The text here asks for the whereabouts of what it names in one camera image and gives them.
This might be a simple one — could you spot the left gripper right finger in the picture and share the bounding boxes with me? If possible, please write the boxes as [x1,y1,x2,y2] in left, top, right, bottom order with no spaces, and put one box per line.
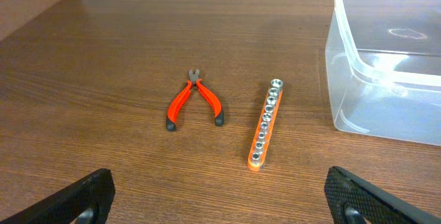
[324,166,440,224]

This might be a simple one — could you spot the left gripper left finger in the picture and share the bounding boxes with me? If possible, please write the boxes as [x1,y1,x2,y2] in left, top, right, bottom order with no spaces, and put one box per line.
[2,168,116,224]

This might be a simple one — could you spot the clear plastic container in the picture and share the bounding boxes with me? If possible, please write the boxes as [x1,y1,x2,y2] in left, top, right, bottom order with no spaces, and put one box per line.
[325,0,440,145]

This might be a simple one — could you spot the orange socket bit rail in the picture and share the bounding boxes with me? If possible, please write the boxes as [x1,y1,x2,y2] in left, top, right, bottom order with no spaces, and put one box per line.
[247,79,283,172]

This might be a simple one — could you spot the small red-handled cutting pliers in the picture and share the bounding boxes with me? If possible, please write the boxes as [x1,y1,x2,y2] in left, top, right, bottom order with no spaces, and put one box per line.
[165,68,225,132]

